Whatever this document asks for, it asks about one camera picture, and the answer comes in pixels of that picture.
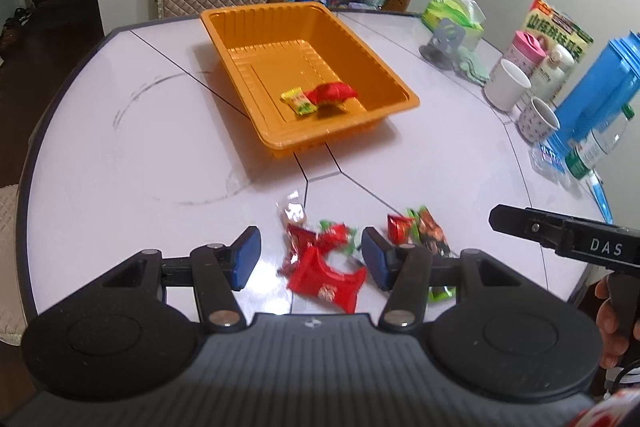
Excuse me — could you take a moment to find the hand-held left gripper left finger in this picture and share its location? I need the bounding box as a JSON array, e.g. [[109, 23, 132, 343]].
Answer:
[[101, 226, 263, 334]]

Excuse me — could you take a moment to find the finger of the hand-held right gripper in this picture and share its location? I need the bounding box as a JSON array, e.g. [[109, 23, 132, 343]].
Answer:
[[489, 205, 568, 253]]

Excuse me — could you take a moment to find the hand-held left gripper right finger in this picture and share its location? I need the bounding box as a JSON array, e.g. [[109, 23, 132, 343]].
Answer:
[[361, 227, 502, 334]]

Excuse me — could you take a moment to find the small red snack packet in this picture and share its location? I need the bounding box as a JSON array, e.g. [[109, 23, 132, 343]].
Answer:
[[387, 214, 417, 244]]

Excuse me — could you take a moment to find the red green snack packet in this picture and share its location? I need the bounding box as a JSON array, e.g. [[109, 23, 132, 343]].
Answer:
[[317, 219, 364, 259]]

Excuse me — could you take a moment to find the dark red shiny snack packet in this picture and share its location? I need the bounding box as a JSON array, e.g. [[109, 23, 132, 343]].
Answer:
[[277, 224, 318, 278]]

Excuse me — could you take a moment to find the large red snack packet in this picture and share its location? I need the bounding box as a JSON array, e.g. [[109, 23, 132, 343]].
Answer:
[[287, 247, 368, 314]]

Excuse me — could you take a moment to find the clear brown snack packet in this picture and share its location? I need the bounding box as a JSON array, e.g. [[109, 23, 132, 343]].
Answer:
[[276, 191, 308, 228]]

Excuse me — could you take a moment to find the dark green snack packet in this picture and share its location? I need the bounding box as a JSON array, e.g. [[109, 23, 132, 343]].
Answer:
[[406, 206, 457, 303]]

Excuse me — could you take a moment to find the orange plastic tray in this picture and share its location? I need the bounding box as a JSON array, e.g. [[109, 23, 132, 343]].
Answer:
[[200, 3, 421, 160]]

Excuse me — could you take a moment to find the person's right hand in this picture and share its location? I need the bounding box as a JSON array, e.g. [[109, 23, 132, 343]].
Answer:
[[594, 279, 635, 370]]

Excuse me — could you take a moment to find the clear blister pack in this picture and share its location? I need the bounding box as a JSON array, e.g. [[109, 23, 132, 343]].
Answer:
[[531, 142, 571, 188]]

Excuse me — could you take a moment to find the patterned white mug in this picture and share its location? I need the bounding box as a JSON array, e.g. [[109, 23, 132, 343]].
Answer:
[[517, 96, 561, 144]]

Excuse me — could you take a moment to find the green label plastic bottle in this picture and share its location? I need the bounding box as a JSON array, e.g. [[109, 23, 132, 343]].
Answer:
[[565, 104, 636, 180]]

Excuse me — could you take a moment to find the plain white mug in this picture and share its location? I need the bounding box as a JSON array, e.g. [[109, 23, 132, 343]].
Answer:
[[483, 58, 532, 112]]

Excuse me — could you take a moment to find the white lotion bottle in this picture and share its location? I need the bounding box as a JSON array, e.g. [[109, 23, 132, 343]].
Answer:
[[530, 44, 576, 100]]

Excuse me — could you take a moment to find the blue thermos jug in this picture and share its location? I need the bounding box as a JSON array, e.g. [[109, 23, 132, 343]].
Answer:
[[547, 29, 640, 168]]

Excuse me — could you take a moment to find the green cloth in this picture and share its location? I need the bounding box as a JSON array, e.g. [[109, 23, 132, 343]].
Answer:
[[452, 42, 491, 86]]

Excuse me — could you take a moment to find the yellow green snack packet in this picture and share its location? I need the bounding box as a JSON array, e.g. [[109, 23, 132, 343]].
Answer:
[[280, 88, 317, 116]]

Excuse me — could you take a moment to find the red patterned cloth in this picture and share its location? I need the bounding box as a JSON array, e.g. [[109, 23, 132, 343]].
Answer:
[[572, 396, 640, 427]]

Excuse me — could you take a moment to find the pink lid cup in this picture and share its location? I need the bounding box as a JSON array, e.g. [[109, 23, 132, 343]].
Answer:
[[502, 31, 547, 80]]

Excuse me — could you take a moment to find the red pillow snack packet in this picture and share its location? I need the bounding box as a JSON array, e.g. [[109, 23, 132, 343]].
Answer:
[[306, 83, 359, 108]]

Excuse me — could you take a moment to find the yellow green snack bag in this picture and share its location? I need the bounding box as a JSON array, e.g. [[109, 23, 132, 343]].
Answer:
[[520, 0, 595, 62]]

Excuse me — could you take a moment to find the grey phone stand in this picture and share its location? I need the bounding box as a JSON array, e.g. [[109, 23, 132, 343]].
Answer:
[[419, 19, 467, 68]]

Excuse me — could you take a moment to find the green tissue pack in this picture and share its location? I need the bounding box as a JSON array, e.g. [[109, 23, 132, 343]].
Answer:
[[421, 0, 486, 38]]

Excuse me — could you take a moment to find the quilted chair cushion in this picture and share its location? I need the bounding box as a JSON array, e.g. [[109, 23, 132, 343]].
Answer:
[[0, 184, 31, 345]]

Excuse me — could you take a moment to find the pair of shoes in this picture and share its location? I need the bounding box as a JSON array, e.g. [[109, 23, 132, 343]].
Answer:
[[0, 7, 36, 52]]

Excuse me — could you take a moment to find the blue plastic handle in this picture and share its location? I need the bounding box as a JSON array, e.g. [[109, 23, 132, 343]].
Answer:
[[585, 169, 615, 223]]

